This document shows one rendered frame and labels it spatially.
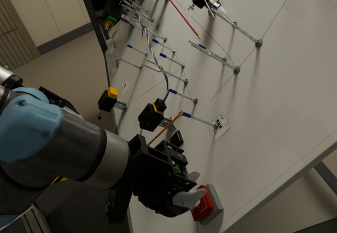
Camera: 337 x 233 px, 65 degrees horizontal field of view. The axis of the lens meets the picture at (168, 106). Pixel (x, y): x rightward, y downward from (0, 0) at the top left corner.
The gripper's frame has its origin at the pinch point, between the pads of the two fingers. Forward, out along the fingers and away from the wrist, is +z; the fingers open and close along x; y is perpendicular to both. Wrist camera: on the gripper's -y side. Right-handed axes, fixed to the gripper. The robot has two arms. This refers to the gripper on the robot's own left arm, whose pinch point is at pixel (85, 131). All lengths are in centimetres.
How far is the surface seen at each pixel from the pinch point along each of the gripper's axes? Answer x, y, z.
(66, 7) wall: 150, -279, -92
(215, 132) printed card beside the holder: 11.7, 20.4, 23.3
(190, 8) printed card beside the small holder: 50, 0, 8
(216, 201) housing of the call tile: -1.7, 25.2, 26.6
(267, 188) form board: 3.4, 34.1, 29.0
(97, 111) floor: 36, -182, 7
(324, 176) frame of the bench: 22, 10, 69
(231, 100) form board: 18.8, 23.2, 22.2
